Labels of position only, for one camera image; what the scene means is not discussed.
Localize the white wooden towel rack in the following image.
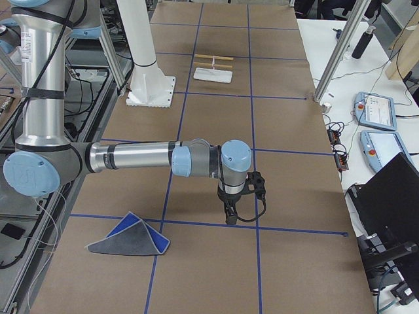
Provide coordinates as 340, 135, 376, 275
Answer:
193, 54, 234, 84

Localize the black monitor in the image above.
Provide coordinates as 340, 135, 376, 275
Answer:
348, 152, 418, 298

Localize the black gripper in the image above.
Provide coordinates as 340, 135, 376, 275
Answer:
217, 187, 249, 224

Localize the small metal cylinder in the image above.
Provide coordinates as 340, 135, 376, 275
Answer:
321, 102, 332, 114

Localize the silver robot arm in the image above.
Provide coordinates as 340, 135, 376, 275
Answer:
3, 1, 251, 225

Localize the white camera pedestal column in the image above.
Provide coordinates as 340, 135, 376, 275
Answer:
117, 0, 175, 108

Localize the lower teach pendant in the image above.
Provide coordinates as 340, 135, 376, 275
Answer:
360, 130, 412, 173

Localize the blue and grey towel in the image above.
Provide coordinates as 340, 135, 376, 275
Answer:
86, 212, 170, 256

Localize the teach pendant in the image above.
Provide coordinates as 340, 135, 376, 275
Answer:
360, 130, 412, 173
354, 92, 397, 131

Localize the black water bottle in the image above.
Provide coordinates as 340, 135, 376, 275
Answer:
352, 26, 376, 59

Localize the upper teach pendant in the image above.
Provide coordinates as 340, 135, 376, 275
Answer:
354, 92, 397, 131

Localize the aluminium frame post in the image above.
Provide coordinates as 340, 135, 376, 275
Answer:
313, 0, 371, 103

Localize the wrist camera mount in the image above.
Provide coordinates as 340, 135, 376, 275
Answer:
243, 171, 266, 200

